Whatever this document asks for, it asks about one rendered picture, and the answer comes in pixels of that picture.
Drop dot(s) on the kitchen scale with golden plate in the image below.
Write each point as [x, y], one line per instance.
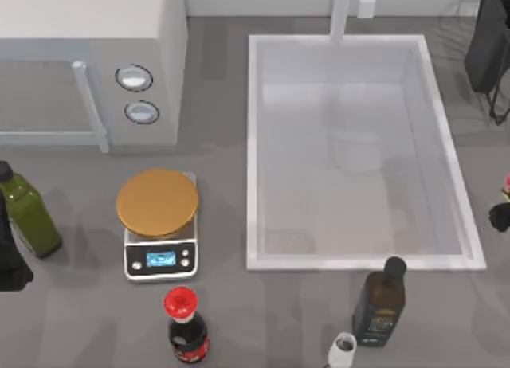
[159, 220]

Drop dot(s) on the white sink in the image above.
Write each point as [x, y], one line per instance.
[358, 157]

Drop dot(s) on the small microwave knob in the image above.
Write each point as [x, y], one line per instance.
[141, 112]

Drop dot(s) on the pale microwave oven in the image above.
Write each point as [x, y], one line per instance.
[167, 65]

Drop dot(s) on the large microwave knob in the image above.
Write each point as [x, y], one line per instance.
[134, 78]

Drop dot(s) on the dark bottle with red cap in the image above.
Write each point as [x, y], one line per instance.
[186, 328]

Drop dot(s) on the dark olive bottle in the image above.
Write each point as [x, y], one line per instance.
[380, 304]

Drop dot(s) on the tall white tap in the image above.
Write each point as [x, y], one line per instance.
[339, 13]

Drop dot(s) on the white cup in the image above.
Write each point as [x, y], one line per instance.
[342, 349]

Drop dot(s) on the green bottle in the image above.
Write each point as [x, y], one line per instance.
[34, 220]

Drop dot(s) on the black pot with pink flower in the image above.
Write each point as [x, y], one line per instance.
[501, 216]

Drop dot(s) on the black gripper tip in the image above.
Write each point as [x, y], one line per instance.
[10, 260]

